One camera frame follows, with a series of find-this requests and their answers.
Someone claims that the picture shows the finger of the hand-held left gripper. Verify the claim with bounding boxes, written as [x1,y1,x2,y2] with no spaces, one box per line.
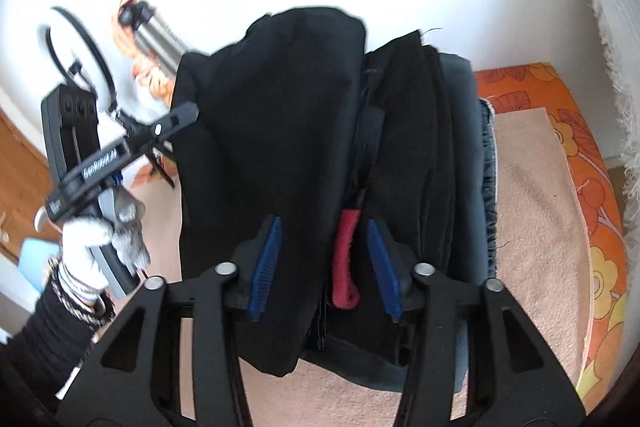
[117,103,201,158]

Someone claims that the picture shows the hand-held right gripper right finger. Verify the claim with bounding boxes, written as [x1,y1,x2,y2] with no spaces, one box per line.
[367,217,586,427]

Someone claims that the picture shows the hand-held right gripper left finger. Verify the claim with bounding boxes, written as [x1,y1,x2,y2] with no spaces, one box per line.
[57,214,283,427]

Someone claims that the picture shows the person's left forearm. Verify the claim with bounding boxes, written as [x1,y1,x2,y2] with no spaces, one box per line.
[0,277,118,418]

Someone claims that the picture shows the person's left hand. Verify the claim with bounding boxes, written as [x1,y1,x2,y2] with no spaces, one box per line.
[49,201,151,305]

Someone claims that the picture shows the red cloth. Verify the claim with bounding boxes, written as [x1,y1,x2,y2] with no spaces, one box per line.
[330,207,361,312]

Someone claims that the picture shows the wooden door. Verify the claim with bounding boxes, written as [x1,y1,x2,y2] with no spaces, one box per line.
[0,107,66,253]

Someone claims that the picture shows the steel thermos bottle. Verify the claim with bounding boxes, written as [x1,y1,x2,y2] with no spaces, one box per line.
[117,2,193,78]

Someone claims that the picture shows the light blue chair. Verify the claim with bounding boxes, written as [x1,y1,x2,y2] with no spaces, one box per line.
[17,239,63,295]

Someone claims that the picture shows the blue jeans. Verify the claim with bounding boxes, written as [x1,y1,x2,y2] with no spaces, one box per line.
[477,99,501,288]

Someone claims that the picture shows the beige fleece blanket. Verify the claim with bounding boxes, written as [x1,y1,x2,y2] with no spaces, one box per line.
[115,107,593,427]

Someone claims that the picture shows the orange floral bedsheet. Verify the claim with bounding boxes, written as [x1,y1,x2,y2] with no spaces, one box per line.
[472,63,631,415]

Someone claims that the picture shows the white shaggy cloth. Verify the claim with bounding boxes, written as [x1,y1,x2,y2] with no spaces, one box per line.
[582,0,640,228]

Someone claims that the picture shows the black corduroy pants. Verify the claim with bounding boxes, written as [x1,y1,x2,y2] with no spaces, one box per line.
[320,29,456,353]

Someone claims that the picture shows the braided wrist bracelet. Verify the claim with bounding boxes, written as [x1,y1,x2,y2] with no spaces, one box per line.
[49,259,116,324]

